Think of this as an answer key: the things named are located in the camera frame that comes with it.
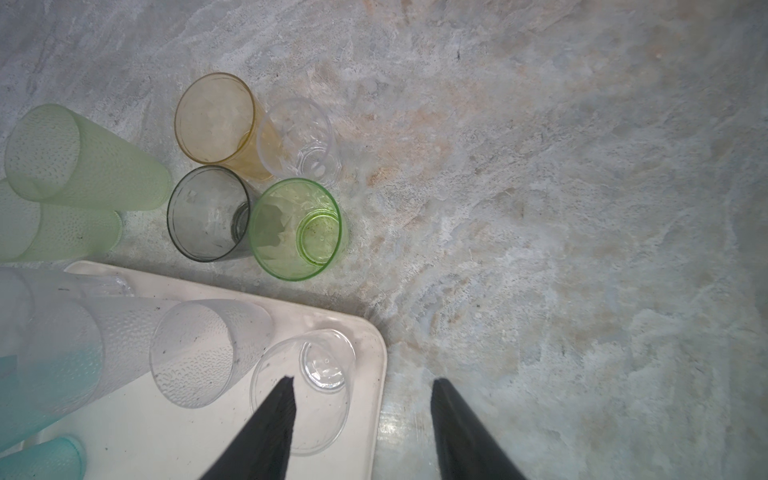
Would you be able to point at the tall frosted clear cup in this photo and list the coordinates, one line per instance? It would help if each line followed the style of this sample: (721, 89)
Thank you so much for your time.
(80, 350)

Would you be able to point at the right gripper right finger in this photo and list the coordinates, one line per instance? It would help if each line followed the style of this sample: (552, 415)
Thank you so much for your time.
(465, 449)

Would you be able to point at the tall light green cup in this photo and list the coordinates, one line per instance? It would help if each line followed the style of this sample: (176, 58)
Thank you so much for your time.
(56, 156)

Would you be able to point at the dark smoky glass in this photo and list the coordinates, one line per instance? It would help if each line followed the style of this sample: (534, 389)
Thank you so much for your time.
(208, 215)

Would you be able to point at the yellow amber glass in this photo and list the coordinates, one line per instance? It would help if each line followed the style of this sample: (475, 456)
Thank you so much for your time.
(216, 122)

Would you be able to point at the short frosted clear cup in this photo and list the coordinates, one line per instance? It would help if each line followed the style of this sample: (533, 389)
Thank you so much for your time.
(202, 348)

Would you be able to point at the tall teal cup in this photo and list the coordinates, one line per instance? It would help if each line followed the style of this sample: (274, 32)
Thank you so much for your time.
(62, 458)
(20, 419)

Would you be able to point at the small clear glass far right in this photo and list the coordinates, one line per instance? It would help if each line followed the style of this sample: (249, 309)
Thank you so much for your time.
(296, 138)

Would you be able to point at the short light green cup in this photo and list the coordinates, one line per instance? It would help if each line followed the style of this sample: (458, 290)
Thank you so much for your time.
(32, 231)

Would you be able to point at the bright green glass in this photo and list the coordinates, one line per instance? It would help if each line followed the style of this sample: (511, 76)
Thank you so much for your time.
(297, 230)

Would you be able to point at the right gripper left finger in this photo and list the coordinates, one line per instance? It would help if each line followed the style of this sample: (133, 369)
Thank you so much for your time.
(261, 450)

